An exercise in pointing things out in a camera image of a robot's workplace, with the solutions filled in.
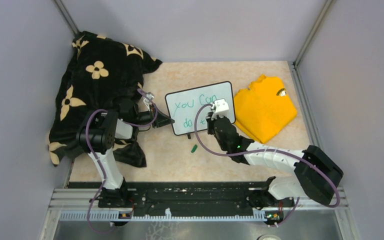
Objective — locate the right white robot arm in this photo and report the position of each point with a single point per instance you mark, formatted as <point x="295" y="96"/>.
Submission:
<point x="313" y="173"/>

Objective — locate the yellow folded sweatshirt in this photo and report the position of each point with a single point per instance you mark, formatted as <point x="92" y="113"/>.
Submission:
<point x="264" y="108"/>

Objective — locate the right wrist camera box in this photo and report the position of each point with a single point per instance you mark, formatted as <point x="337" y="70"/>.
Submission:
<point x="220" y="109"/>

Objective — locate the aluminium frame post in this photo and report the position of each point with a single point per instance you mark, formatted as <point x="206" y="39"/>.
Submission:
<point x="328" y="4"/>
<point x="68" y="19"/>

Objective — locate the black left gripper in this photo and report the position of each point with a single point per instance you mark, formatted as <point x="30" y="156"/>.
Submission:
<point x="160" y="120"/>

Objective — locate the green marker cap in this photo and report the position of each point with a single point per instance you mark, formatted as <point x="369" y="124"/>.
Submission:
<point x="194" y="148"/>

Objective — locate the black framed whiteboard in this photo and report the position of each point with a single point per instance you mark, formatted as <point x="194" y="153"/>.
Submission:
<point x="184" y="105"/>

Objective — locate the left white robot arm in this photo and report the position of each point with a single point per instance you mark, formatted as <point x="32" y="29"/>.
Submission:
<point x="97" y="135"/>

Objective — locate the black floral plush blanket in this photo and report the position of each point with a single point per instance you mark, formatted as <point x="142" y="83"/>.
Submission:
<point x="101" y="73"/>

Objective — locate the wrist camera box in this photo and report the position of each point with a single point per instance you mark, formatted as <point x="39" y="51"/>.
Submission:
<point x="148" y="99"/>
<point x="220" y="109"/>

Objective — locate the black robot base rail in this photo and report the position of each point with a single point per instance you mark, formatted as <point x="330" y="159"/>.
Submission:
<point x="170" y="201"/>

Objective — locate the aluminium frame post left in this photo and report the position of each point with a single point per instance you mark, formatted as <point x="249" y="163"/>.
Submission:
<point x="68" y="19"/>

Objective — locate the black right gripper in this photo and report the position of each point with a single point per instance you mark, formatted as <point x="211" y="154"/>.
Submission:
<point x="211" y="122"/>

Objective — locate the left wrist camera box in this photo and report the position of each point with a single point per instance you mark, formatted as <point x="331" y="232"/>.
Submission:
<point x="148" y="99"/>

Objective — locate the aluminium frame post right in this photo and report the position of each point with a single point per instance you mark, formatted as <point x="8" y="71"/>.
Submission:
<point x="328" y="4"/>

